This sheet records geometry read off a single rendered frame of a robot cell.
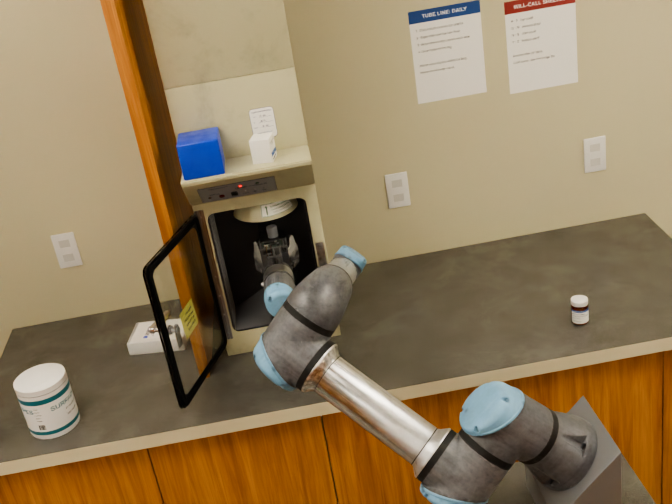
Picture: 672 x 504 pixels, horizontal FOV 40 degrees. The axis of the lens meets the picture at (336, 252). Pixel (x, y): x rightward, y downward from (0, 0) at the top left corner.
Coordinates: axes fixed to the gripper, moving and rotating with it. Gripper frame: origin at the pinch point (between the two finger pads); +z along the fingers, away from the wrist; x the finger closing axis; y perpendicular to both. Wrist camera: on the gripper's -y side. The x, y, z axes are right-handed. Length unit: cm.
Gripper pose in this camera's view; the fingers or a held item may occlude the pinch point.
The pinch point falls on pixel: (275, 249)
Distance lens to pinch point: 247.2
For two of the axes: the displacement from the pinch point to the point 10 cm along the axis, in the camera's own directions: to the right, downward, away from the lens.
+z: -1.0, -4.2, 9.0
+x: -9.8, 1.8, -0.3
